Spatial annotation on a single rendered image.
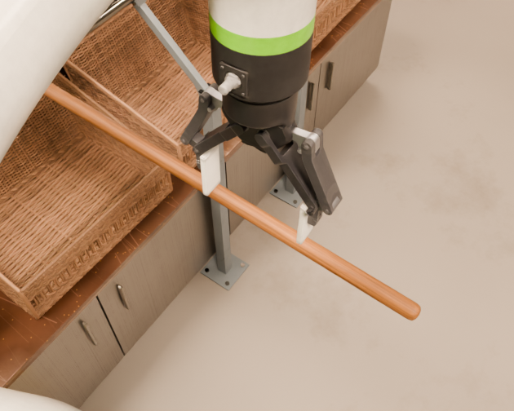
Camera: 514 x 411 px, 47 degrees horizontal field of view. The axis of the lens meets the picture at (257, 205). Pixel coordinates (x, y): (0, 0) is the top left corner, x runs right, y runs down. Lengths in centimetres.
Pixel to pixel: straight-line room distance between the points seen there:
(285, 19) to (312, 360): 181
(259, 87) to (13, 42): 23
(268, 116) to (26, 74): 25
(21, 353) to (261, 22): 134
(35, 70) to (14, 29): 3
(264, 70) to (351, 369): 178
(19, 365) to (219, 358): 79
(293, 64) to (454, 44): 292
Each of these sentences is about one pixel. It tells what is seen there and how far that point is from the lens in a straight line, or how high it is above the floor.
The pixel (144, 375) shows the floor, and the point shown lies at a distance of 222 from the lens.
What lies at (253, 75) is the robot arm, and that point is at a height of 170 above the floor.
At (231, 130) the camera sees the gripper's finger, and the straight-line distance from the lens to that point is 63.
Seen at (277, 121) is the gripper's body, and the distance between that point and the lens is 58.
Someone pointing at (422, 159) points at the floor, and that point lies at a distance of 279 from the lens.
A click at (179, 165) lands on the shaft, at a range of 111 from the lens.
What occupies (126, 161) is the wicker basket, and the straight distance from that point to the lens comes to 195.
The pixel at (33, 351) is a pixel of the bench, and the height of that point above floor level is 58.
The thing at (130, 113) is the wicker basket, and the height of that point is 75.
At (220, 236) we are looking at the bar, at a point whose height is 27.
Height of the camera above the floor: 205
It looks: 54 degrees down
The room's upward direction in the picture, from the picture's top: straight up
